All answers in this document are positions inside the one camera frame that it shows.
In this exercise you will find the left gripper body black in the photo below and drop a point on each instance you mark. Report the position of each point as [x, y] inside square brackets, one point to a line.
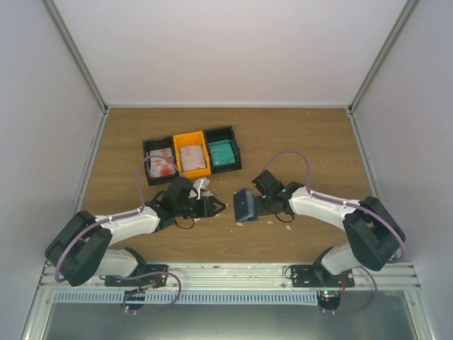
[182, 210]

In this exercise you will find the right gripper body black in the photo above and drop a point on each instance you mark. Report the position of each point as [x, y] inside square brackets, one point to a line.
[267, 209]

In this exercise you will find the navy blue card holder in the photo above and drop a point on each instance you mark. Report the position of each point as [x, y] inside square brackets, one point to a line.
[245, 209]

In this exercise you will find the black bin with red cards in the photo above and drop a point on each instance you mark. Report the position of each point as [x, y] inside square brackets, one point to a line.
[160, 143]

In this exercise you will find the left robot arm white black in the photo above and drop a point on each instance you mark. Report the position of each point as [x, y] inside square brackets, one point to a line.
[82, 249]

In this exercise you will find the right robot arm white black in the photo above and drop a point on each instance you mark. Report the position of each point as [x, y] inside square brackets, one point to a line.
[373, 234]

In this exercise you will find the red white card stack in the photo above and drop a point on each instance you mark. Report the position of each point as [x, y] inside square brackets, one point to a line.
[160, 163]

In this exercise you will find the white vip card stack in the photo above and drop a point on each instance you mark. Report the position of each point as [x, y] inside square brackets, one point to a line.
[192, 157]

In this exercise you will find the orange bin with cards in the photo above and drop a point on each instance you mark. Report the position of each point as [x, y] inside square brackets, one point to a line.
[187, 139]

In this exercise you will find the teal card stack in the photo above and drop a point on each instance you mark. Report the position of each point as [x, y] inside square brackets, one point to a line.
[221, 153]

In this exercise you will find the black bin with teal cards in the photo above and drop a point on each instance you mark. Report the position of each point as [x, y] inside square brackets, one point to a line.
[223, 133]

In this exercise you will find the aluminium rail frame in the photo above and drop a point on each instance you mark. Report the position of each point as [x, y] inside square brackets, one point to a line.
[276, 276]

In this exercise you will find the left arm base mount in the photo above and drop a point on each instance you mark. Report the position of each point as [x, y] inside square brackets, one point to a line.
[150, 275]

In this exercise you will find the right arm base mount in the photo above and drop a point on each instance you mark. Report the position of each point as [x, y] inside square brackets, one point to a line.
[304, 276]

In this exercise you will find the slotted cable duct grey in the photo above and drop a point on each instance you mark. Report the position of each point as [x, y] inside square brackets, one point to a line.
[164, 297]

